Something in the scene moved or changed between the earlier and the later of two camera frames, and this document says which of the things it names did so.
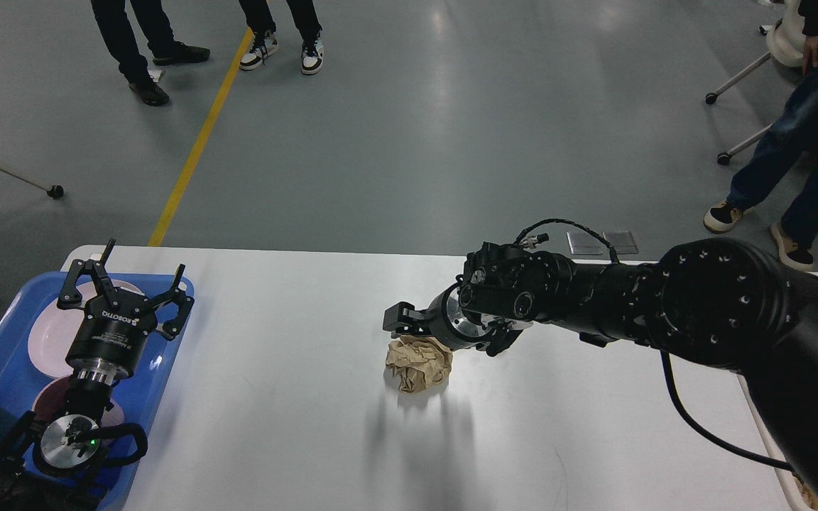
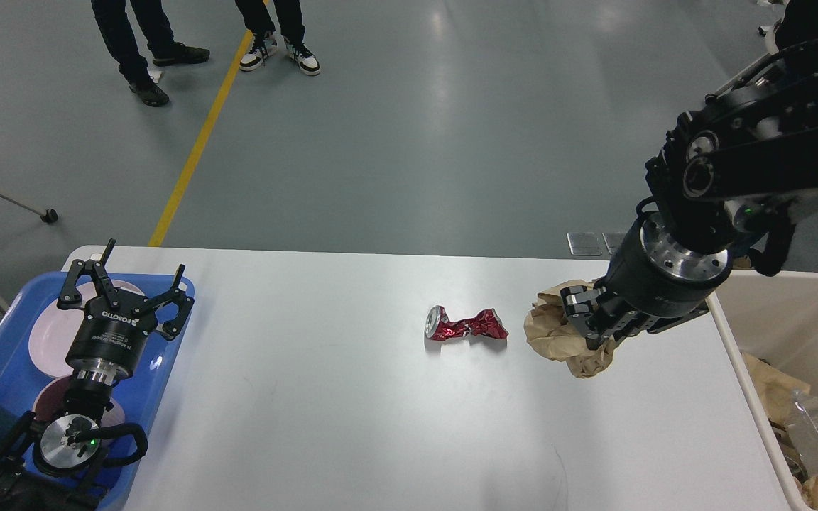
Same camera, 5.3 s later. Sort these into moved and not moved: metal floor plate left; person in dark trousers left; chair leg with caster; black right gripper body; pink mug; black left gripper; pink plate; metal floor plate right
Moved: black right gripper body; chair leg with caster
Not moved: pink mug; pink plate; metal floor plate left; black left gripper; metal floor plate right; person in dark trousers left
